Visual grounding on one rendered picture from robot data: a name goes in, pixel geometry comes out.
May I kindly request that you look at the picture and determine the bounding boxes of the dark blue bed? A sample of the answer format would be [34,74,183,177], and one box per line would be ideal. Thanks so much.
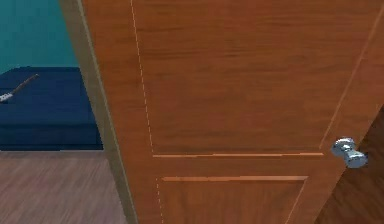
[0,66,104,152]

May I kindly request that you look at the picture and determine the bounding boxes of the brown wooden room door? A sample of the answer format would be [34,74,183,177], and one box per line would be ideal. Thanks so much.
[80,0,384,224]

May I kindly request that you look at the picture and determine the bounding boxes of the silver round door knob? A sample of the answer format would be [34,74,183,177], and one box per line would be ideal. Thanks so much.
[330,136,369,169]

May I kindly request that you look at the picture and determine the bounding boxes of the grey stick with white end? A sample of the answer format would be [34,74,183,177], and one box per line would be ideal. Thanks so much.
[0,73,40,103]

